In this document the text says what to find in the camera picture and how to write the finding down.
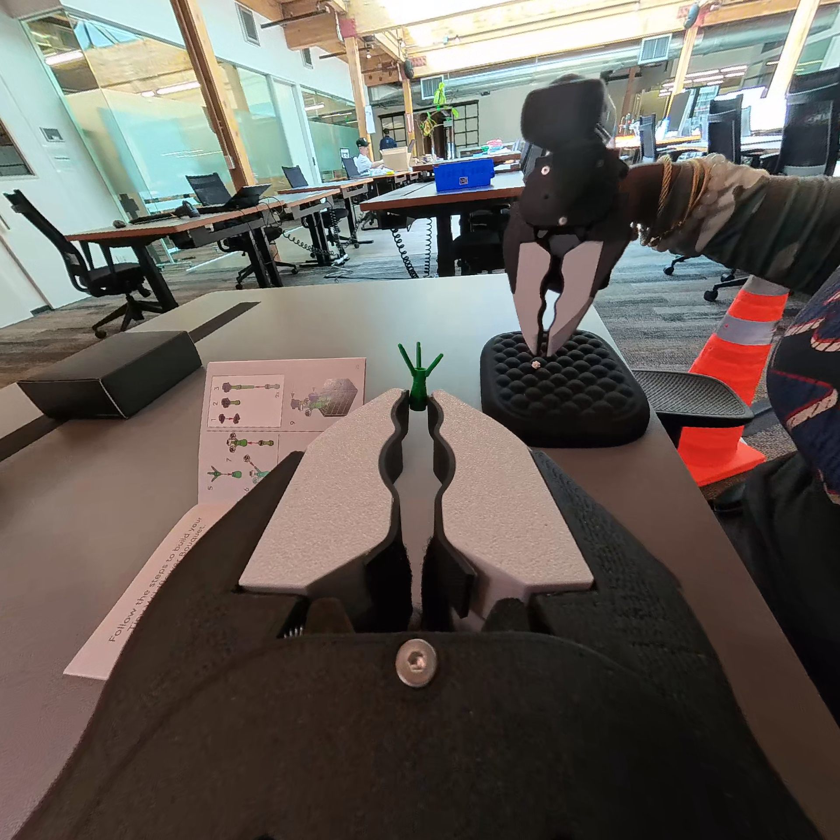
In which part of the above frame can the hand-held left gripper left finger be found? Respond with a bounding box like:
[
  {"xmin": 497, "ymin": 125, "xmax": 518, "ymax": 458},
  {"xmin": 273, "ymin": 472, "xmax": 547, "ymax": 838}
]
[{"xmin": 241, "ymin": 390, "xmax": 418, "ymax": 611}]

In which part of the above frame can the green toy stem brick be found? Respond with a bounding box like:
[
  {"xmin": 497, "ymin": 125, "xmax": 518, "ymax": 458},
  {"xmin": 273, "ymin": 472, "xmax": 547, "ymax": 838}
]
[{"xmin": 398, "ymin": 342, "xmax": 443, "ymax": 412}]

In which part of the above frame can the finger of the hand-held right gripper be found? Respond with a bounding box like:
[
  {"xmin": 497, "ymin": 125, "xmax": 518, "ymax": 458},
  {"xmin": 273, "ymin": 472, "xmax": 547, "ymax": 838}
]
[
  {"xmin": 515, "ymin": 239, "xmax": 559, "ymax": 358},
  {"xmin": 541, "ymin": 241, "xmax": 605, "ymax": 359}
]

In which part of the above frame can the matte black box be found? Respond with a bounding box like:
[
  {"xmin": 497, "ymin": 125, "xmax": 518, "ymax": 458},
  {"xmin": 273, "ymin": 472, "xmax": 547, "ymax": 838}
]
[{"xmin": 16, "ymin": 331, "xmax": 204, "ymax": 421}]

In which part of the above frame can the black chair armrest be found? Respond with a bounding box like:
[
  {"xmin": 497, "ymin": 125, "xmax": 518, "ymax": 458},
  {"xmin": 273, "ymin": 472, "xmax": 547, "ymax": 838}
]
[{"xmin": 637, "ymin": 368, "xmax": 757, "ymax": 429}]

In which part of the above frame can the white instruction booklet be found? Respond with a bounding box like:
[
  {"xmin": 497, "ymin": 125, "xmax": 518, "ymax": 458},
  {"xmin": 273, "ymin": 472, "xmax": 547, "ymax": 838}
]
[{"xmin": 63, "ymin": 357, "xmax": 368, "ymax": 681}]

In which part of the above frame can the person's right forearm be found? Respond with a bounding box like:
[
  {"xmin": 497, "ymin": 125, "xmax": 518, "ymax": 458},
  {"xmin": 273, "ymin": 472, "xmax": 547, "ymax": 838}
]
[{"xmin": 657, "ymin": 151, "xmax": 840, "ymax": 296}]

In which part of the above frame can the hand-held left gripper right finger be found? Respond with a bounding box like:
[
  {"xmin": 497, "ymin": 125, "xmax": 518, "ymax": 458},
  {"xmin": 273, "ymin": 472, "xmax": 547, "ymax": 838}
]
[{"xmin": 427, "ymin": 390, "xmax": 594, "ymax": 614}]

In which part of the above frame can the black mesh cushion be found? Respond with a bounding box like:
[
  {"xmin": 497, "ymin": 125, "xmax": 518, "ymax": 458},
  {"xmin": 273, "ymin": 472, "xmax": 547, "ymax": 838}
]
[{"xmin": 479, "ymin": 329, "xmax": 652, "ymax": 448}]

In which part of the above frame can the person's dark clothing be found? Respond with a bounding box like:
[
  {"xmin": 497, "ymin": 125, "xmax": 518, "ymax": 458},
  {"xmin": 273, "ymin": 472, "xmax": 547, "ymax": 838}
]
[{"xmin": 716, "ymin": 269, "xmax": 840, "ymax": 716}]

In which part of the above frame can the orange traffic cone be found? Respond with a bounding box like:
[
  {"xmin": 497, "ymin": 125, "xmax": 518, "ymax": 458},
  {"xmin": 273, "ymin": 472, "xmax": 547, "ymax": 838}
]
[{"xmin": 676, "ymin": 276, "xmax": 791, "ymax": 489}]

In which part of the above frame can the blue plastic crate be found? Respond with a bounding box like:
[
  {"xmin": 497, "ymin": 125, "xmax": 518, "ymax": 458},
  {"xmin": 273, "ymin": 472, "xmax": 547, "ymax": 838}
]
[{"xmin": 434, "ymin": 158, "xmax": 497, "ymax": 195}]

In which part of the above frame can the black office chair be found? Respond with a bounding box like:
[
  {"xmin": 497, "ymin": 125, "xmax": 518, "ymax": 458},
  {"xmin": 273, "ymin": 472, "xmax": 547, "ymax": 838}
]
[
  {"xmin": 663, "ymin": 73, "xmax": 840, "ymax": 303},
  {"xmin": 4, "ymin": 191, "xmax": 168, "ymax": 338},
  {"xmin": 184, "ymin": 171, "xmax": 300, "ymax": 290}
]

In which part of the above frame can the person's right hand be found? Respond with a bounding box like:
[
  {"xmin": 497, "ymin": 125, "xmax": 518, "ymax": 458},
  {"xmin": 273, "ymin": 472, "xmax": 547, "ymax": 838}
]
[{"xmin": 615, "ymin": 164, "xmax": 660, "ymax": 250}]

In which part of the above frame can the wooden table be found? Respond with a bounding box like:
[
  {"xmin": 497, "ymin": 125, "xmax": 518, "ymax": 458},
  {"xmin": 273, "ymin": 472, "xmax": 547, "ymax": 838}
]
[
  {"xmin": 66, "ymin": 184, "xmax": 345, "ymax": 309},
  {"xmin": 361, "ymin": 171, "xmax": 529, "ymax": 277}
]

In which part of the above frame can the grey desk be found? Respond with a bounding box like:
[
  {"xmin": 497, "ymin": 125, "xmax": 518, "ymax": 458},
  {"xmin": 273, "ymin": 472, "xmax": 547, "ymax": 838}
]
[{"xmin": 0, "ymin": 273, "xmax": 840, "ymax": 840}]

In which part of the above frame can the gold bracelet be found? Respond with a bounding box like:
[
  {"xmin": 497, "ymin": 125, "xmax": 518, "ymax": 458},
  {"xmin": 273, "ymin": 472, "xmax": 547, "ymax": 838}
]
[{"xmin": 646, "ymin": 155, "xmax": 712, "ymax": 253}]

